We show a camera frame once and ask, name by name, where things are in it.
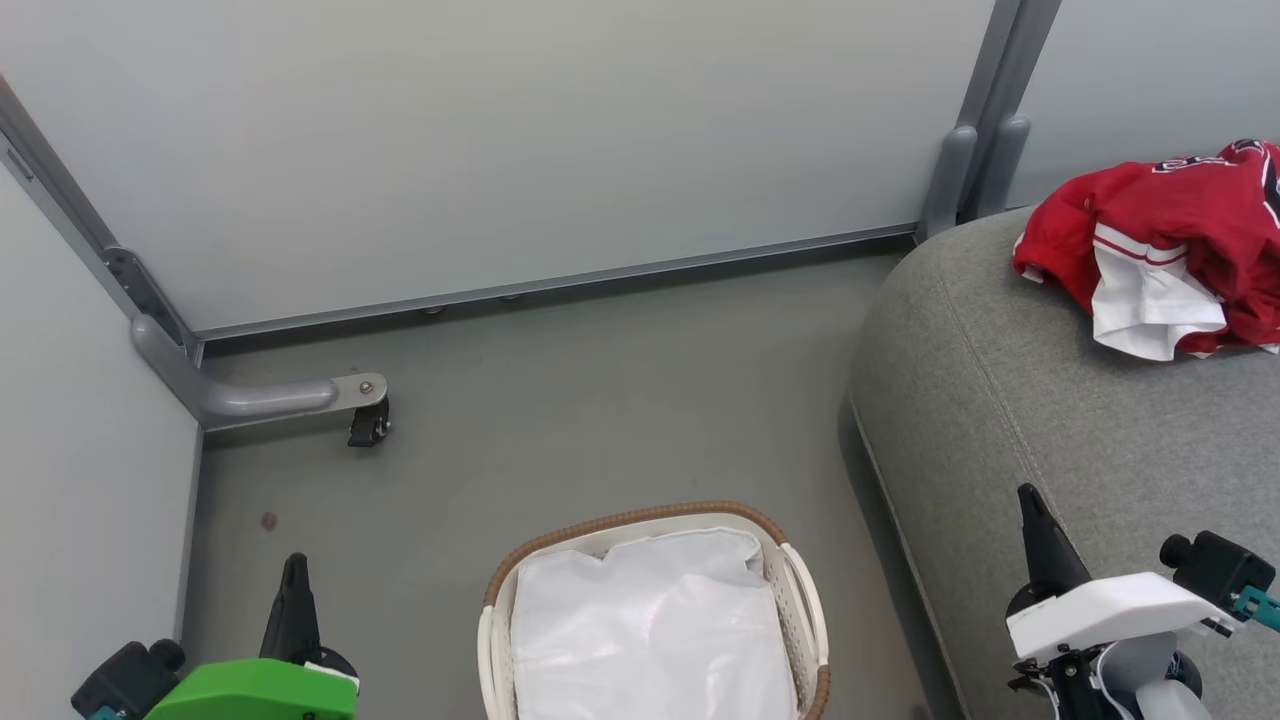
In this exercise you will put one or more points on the grey rounded post bracket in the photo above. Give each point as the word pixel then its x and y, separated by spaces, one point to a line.
pixel 1003 165
pixel 948 180

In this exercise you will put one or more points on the red Bulls basketball jersey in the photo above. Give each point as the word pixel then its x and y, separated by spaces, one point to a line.
pixel 1190 215

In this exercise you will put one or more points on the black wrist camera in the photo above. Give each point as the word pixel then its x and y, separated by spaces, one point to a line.
pixel 1220 568
pixel 125 682

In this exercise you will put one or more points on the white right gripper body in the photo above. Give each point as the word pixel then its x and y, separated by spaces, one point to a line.
pixel 1110 608

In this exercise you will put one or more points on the grey slanted partition post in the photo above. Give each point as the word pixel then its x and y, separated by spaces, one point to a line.
pixel 70 190

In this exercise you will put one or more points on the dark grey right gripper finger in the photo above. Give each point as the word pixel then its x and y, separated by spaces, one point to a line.
pixel 1045 550

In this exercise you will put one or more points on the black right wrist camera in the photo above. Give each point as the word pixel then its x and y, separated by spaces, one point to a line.
pixel 1220 568

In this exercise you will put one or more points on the white cloth garment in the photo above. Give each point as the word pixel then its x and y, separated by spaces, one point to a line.
pixel 650 630

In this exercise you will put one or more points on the grey metal floor rail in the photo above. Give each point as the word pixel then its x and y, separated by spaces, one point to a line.
pixel 560 280

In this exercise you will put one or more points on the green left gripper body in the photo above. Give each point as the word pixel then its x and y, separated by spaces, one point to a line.
pixel 260 695

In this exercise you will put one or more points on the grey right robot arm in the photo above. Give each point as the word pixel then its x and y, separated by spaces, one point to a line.
pixel 1150 680

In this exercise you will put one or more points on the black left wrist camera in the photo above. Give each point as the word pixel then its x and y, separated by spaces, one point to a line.
pixel 125 682

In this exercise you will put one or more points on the grey partition foot bar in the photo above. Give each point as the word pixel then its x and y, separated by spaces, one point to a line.
pixel 250 398

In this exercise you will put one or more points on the white laundry basket brown rim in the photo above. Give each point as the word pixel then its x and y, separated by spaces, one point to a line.
pixel 805 610

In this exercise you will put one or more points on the black caster wheel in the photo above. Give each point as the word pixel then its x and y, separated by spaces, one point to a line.
pixel 368 425

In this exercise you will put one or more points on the grey upright partition post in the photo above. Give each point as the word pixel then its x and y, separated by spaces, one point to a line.
pixel 1005 60

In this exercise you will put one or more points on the grey fabric sofa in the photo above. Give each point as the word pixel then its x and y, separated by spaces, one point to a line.
pixel 1050 420

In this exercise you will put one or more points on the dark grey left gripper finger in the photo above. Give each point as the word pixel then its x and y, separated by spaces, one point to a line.
pixel 292 615

